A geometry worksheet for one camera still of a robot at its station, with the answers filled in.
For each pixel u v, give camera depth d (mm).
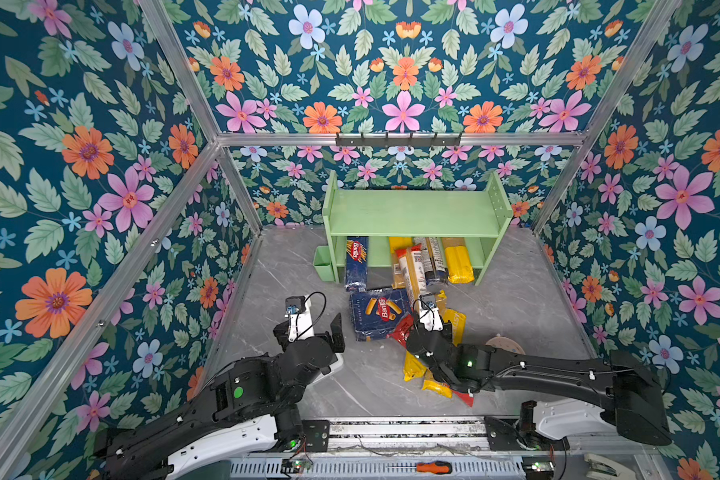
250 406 429
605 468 677
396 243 956
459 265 887
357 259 904
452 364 556
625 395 404
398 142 918
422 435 749
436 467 688
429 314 617
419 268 798
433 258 907
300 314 536
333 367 818
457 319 922
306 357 448
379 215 1186
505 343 865
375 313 893
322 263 1033
